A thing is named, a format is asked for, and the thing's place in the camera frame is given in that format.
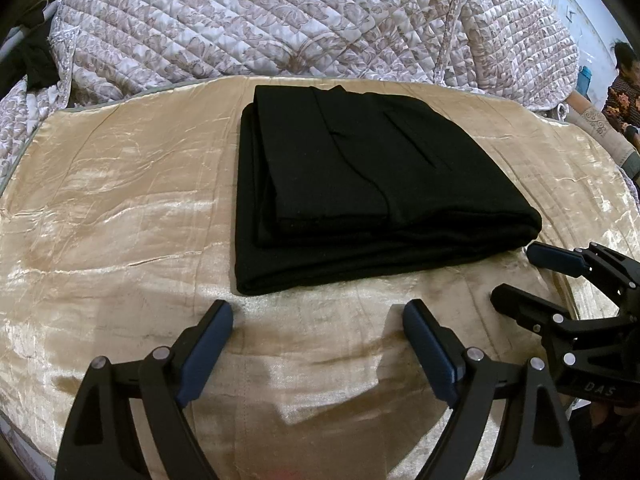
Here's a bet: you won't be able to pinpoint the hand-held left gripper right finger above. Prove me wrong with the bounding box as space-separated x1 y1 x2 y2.
402 299 581 480

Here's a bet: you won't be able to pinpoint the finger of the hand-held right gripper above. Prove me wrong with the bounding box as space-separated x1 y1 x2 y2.
490 283 582 347
528 241 640 311

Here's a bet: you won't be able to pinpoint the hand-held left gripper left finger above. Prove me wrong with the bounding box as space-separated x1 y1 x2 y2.
54 299 235 480

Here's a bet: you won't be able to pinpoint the black pants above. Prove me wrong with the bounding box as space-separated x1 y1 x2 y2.
235 84 545 297

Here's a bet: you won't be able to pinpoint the beige patterned cushion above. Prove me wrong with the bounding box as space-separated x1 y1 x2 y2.
569 91 640 172

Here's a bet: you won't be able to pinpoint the beige satin blanket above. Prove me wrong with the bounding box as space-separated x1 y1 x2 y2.
0 75 640 480

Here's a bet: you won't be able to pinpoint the floral quilted quilt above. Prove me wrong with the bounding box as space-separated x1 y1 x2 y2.
0 0 593 196

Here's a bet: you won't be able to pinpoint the black cloth pile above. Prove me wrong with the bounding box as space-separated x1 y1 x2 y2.
14 0 62 92

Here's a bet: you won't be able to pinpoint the white wall board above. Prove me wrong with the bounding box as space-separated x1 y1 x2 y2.
550 0 587 32

